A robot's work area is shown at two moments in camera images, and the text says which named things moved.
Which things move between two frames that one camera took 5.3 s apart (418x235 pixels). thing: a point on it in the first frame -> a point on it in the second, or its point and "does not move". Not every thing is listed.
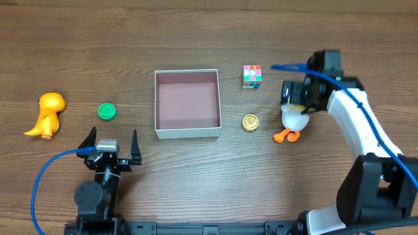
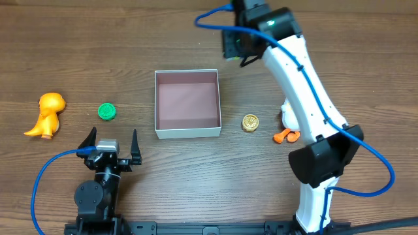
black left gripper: (109, 162) does not move
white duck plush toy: (294, 120) does not move
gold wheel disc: (250, 123) does not move
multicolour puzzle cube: (252, 76) -> (233, 59)
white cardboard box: (187, 104) does not move
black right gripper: (292, 93) -> (228, 44)
